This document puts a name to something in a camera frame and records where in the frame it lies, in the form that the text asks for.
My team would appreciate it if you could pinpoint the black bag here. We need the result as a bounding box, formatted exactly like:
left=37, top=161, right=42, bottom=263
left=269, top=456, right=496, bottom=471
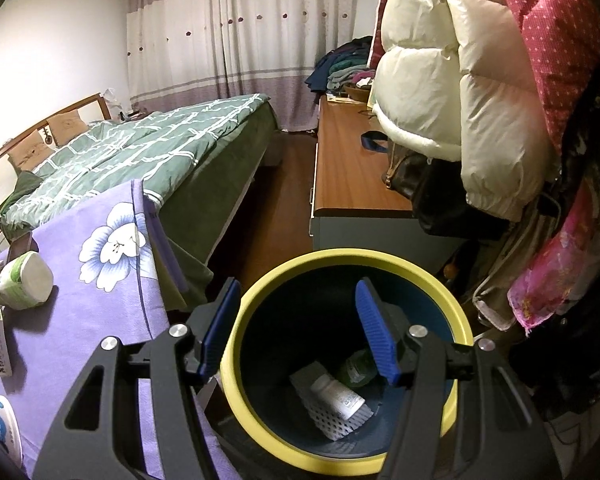
left=410, top=155, right=511, bottom=241

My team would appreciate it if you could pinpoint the green checked quilt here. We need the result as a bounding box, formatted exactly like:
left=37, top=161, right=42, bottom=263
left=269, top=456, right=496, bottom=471
left=0, top=94, right=271, bottom=226

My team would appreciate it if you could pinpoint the pile of clothes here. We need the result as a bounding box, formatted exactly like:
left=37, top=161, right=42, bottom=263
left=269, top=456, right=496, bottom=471
left=305, top=35, right=381, bottom=98

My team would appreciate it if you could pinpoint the brown handbag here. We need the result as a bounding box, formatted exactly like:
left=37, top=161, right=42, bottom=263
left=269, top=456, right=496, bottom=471
left=382, top=142, right=431, bottom=201

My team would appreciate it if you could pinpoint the white and green bottle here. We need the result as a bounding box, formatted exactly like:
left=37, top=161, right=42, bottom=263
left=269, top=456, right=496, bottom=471
left=0, top=251, right=56, bottom=309

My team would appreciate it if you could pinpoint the blue strap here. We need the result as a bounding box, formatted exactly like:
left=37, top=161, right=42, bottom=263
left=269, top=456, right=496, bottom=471
left=360, top=130, right=393, bottom=153

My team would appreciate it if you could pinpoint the purple floral tablecloth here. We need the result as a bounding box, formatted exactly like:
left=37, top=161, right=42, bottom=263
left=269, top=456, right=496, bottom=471
left=0, top=179, right=241, bottom=480

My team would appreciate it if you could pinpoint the red dotted quilted jacket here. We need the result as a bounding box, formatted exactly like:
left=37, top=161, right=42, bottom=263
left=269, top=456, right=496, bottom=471
left=485, top=0, right=600, bottom=156

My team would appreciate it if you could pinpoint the white and mauve curtain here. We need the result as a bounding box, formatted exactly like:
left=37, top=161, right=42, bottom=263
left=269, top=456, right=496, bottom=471
left=122, top=0, right=386, bottom=133

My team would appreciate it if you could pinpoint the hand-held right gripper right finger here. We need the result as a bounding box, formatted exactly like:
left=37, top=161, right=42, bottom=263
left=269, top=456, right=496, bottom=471
left=354, top=277, right=551, bottom=480

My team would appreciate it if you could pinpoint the black hanging garment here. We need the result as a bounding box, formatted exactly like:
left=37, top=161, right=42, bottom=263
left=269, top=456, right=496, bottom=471
left=510, top=75, right=600, bottom=436

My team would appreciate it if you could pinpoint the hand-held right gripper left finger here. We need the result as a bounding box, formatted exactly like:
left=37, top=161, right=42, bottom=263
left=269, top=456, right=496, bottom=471
left=32, top=277, right=243, bottom=480

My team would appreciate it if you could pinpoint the wooden top cabinet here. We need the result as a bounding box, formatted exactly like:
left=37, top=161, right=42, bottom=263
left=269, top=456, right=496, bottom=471
left=307, top=95, right=466, bottom=271

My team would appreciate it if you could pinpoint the white puffer jacket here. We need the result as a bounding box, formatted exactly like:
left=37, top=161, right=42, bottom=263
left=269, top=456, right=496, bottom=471
left=370, top=0, right=561, bottom=223

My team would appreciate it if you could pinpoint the white pill bottle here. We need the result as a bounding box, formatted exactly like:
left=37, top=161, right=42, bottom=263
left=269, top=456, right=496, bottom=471
left=311, top=375, right=366, bottom=421

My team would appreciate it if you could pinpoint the white foam mesh sleeve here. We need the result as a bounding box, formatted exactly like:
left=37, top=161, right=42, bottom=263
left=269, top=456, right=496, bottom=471
left=289, top=365, right=376, bottom=443

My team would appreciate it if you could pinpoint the pink plastic bag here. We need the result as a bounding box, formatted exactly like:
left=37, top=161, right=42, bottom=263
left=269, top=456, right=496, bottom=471
left=510, top=180, right=593, bottom=333

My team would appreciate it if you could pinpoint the green plastic bottle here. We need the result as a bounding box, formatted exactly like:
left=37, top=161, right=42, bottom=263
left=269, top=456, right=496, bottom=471
left=337, top=350, right=381, bottom=388

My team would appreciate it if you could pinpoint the beige hanging garment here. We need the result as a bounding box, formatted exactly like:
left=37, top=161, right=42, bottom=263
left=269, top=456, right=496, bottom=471
left=472, top=200, right=571, bottom=331

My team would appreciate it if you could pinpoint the brown pillow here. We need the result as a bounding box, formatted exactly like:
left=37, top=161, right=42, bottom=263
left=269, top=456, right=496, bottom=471
left=46, top=112, right=88, bottom=148
left=7, top=140, right=56, bottom=173

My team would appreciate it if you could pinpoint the yellow-rimmed dark blue trash bin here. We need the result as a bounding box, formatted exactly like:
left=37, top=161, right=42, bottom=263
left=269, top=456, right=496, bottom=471
left=220, top=247, right=476, bottom=476

